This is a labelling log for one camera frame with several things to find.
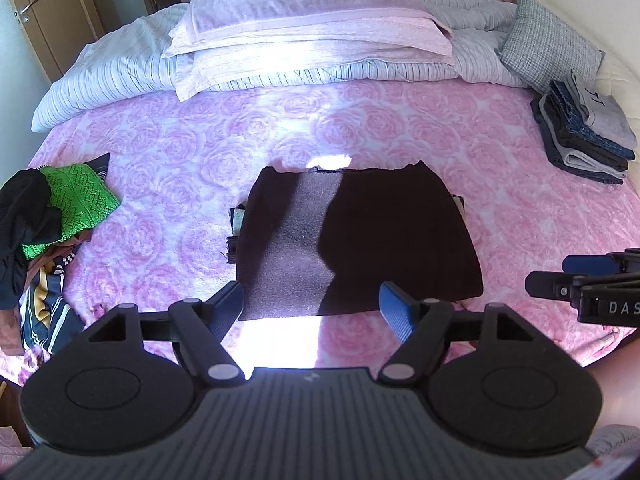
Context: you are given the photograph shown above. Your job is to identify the striped white duvet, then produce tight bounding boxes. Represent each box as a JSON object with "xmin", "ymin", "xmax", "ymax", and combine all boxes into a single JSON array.
[{"xmin": 32, "ymin": 0, "xmax": 526, "ymax": 133}]

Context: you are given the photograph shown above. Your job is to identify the pink pillow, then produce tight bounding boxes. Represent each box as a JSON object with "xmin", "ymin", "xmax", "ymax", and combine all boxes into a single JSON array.
[{"xmin": 164, "ymin": 0, "xmax": 453, "ymax": 101}]

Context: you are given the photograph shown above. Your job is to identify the cream padded headboard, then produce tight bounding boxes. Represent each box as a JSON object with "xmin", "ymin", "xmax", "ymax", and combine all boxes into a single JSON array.
[{"xmin": 522, "ymin": 0, "xmax": 640, "ymax": 126}]

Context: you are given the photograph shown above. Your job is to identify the navy striped shirt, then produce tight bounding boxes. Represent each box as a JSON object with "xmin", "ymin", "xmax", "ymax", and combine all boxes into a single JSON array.
[{"xmin": 20, "ymin": 252, "xmax": 85, "ymax": 356}]

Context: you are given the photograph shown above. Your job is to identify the folded clothes stack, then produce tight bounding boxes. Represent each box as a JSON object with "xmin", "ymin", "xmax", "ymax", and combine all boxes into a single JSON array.
[{"xmin": 530, "ymin": 70, "xmax": 638, "ymax": 185}]

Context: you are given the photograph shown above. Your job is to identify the green knit sweater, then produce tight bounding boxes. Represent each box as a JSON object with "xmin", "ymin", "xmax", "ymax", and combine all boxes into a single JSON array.
[{"xmin": 23, "ymin": 153, "xmax": 120, "ymax": 260}]

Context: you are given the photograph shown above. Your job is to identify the checked grey cushion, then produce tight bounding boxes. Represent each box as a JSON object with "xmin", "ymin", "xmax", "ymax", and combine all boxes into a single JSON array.
[{"xmin": 499, "ymin": 0, "xmax": 604, "ymax": 94}]

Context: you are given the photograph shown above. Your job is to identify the grey and maroon sweater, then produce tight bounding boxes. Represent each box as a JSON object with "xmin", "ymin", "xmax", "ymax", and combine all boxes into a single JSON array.
[{"xmin": 230, "ymin": 162, "xmax": 484, "ymax": 321}]

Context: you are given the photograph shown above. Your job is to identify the brown garment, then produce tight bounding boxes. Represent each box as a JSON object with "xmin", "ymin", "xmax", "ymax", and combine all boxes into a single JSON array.
[{"xmin": 0, "ymin": 230, "xmax": 92, "ymax": 356}]

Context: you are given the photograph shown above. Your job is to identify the black garment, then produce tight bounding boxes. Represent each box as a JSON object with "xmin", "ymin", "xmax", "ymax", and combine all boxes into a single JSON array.
[{"xmin": 1, "ymin": 169, "xmax": 62, "ymax": 310}]

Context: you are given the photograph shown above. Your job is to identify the wooden door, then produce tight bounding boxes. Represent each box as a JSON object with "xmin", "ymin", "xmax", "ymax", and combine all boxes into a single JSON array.
[{"xmin": 11, "ymin": 0, "xmax": 105, "ymax": 82}]

